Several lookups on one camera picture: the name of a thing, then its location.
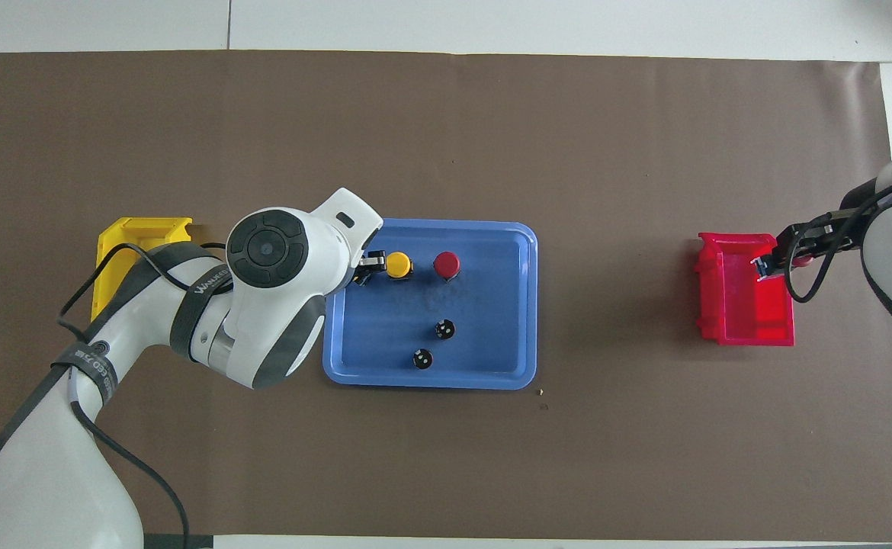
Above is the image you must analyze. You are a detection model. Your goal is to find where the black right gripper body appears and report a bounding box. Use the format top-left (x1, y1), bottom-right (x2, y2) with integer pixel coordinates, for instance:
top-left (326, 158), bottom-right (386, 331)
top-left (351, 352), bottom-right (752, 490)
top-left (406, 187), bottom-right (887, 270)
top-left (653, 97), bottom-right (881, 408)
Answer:
top-left (774, 210), bottom-right (870, 264)

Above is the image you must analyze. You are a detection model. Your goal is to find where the yellow push button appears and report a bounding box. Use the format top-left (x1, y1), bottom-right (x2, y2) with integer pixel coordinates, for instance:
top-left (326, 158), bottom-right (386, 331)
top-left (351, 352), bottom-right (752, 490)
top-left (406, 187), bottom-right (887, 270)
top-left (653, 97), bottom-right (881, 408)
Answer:
top-left (384, 251), bottom-right (415, 283)

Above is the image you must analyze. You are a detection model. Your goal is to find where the red plastic storage bin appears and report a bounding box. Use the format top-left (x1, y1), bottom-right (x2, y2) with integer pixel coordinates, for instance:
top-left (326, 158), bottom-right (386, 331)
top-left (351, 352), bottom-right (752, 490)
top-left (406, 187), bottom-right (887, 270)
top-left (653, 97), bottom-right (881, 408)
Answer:
top-left (695, 232), bottom-right (796, 348)

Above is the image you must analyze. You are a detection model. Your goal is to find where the blue plastic tray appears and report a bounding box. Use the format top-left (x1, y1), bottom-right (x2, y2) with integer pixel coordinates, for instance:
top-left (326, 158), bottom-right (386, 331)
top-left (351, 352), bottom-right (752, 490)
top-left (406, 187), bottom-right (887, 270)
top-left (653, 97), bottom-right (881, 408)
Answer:
top-left (322, 217), bottom-right (539, 391)

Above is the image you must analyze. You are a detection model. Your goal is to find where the yellow plastic storage bin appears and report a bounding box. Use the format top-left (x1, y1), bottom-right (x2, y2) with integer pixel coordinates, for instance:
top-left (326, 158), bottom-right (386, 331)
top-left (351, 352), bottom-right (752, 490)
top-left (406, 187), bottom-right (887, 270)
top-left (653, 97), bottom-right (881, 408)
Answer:
top-left (90, 217), bottom-right (197, 325)

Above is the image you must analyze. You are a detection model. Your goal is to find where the brown paper table mat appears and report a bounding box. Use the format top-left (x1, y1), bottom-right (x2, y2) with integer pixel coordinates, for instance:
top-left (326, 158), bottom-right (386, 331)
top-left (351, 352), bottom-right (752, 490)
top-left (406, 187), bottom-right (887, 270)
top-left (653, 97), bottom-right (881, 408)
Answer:
top-left (0, 50), bottom-right (892, 544)

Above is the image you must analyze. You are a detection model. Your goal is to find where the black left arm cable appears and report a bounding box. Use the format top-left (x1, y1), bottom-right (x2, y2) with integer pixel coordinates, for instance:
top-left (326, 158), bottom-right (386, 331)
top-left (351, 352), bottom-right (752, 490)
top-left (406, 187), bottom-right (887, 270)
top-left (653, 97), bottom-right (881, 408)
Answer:
top-left (57, 241), bottom-right (230, 549)

